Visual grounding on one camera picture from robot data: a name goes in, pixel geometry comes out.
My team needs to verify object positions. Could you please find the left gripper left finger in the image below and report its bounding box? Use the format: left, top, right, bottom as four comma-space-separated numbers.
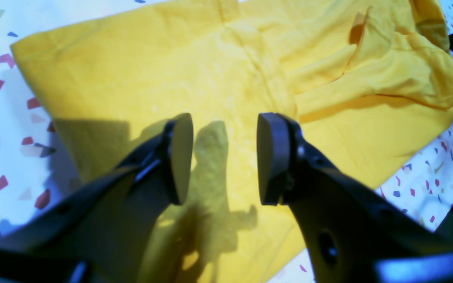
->
0, 113, 194, 283

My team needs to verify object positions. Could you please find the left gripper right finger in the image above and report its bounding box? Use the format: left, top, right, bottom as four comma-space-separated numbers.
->
256, 112, 453, 283

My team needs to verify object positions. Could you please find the yellow T-shirt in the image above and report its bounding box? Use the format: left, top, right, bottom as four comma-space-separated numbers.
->
11, 0, 453, 283

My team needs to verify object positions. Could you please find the terrazzo patterned table cloth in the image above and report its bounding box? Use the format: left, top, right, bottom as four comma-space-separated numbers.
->
0, 0, 453, 283

